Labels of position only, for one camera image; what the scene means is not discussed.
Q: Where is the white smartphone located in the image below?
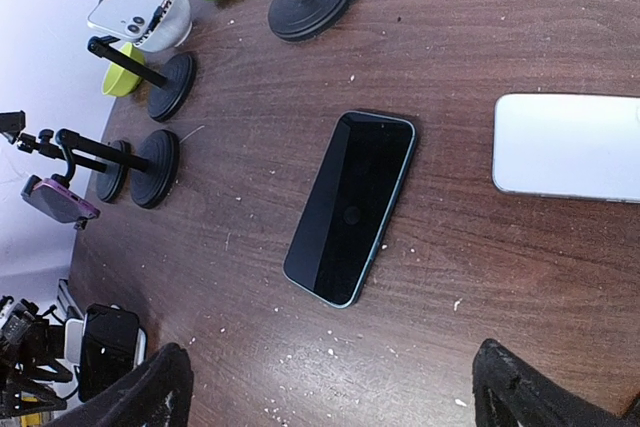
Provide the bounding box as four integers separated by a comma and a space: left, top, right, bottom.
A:
492, 93, 639, 203

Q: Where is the black round-base tall stand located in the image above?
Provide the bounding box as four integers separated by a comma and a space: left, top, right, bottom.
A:
1, 111, 180, 209

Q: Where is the white patterned bowl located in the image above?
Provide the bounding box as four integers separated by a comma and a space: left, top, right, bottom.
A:
137, 0, 192, 53

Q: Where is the black phone teal edge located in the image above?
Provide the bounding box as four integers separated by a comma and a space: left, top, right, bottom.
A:
283, 111, 417, 308

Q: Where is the white desktop phone stand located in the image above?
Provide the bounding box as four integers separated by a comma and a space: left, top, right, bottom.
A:
63, 319, 147, 367

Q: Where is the black phone front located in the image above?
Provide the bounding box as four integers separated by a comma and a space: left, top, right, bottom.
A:
78, 304, 140, 403

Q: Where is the black phone pink edge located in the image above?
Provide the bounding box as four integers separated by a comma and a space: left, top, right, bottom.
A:
21, 175, 101, 230

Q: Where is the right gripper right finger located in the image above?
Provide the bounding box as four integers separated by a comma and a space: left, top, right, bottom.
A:
472, 338, 639, 427

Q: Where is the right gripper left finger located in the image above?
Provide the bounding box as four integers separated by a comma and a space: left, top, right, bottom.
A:
50, 343, 194, 426

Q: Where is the green bowl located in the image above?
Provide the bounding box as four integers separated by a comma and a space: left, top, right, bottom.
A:
102, 42, 146, 97

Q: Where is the small phone on rear stand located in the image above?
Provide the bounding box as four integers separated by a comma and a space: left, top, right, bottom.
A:
87, 0, 166, 43

